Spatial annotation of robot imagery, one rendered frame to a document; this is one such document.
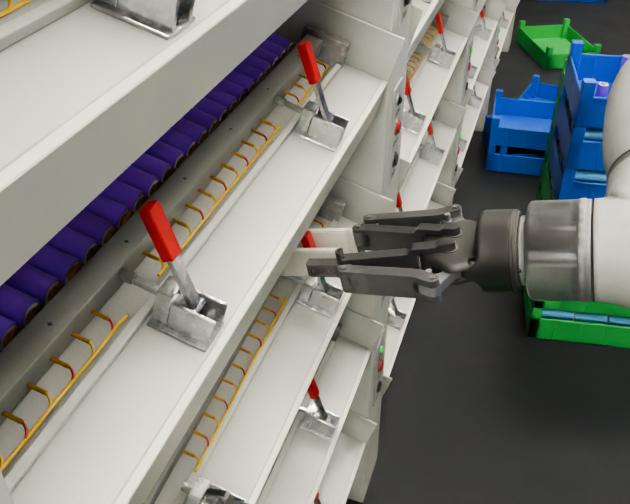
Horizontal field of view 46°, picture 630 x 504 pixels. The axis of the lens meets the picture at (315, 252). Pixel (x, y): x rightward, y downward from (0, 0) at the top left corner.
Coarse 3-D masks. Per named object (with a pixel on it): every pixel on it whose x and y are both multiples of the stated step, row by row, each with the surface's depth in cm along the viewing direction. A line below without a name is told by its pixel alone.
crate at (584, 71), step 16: (576, 48) 136; (576, 64) 138; (592, 64) 139; (608, 64) 138; (576, 80) 128; (592, 80) 122; (608, 80) 140; (576, 96) 127; (592, 96) 122; (576, 112) 125; (592, 112) 124
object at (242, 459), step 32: (352, 192) 88; (320, 224) 88; (352, 224) 90; (288, 288) 78; (288, 320) 75; (320, 320) 76; (288, 352) 72; (320, 352) 73; (224, 384) 67; (256, 384) 68; (288, 384) 69; (256, 416) 65; (288, 416) 66; (192, 448) 61; (224, 448) 62; (256, 448) 63; (224, 480) 60; (256, 480) 61
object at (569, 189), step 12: (552, 132) 148; (552, 144) 146; (552, 156) 145; (552, 168) 144; (564, 168) 131; (552, 180) 142; (564, 180) 132; (564, 192) 133; (576, 192) 133; (588, 192) 132; (600, 192) 132
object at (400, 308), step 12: (444, 192) 165; (432, 204) 166; (444, 204) 166; (420, 264) 149; (396, 300) 139; (408, 300) 140; (396, 312) 132; (408, 312) 137; (396, 324) 133; (396, 336) 132; (396, 348) 129; (384, 360) 126; (384, 372) 124; (384, 384) 118
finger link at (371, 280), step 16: (352, 272) 68; (368, 272) 67; (384, 272) 66; (400, 272) 66; (416, 272) 65; (352, 288) 69; (368, 288) 68; (384, 288) 67; (400, 288) 66; (416, 288) 66; (432, 288) 64
